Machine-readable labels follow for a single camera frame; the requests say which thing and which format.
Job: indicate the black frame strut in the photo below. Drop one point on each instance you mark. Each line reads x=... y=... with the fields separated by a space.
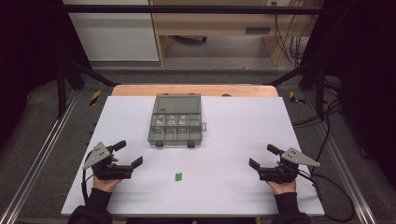
x=314 y=84
x=67 y=84

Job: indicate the black curtain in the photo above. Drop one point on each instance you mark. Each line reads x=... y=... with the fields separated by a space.
x=28 y=62
x=364 y=77

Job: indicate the yellow black tape marker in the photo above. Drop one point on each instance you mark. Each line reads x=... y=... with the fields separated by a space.
x=294 y=98
x=95 y=97

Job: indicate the white cabinet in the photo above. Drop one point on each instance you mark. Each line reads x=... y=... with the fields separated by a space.
x=113 y=34

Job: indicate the black horizontal frame bar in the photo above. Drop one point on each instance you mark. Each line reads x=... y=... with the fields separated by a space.
x=193 y=9

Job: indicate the wooden desk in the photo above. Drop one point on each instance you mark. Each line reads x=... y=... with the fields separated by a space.
x=214 y=23

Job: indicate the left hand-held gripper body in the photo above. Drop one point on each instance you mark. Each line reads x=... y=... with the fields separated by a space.
x=113 y=171

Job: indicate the aluminium rail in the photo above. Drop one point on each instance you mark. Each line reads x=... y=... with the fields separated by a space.
x=345 y=168
x=37 y=155

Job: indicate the person's right hand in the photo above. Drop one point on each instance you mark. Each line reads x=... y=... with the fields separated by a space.
x=284 y=187

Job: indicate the group of small white parts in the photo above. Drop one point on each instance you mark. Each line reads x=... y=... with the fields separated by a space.
x=172 y=122

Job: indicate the white table cover board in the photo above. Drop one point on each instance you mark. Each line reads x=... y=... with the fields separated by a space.
x=233 y=155

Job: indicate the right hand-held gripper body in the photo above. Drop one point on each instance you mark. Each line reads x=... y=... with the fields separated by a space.
x=278 y=174

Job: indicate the grey transparent compartment box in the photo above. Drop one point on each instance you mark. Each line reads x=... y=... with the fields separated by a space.
x=176 y=124

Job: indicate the person's left hand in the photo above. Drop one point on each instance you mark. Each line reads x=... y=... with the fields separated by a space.
x=106 y=185

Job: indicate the small green plastic piece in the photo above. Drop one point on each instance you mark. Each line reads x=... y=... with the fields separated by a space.
x=178 y=176

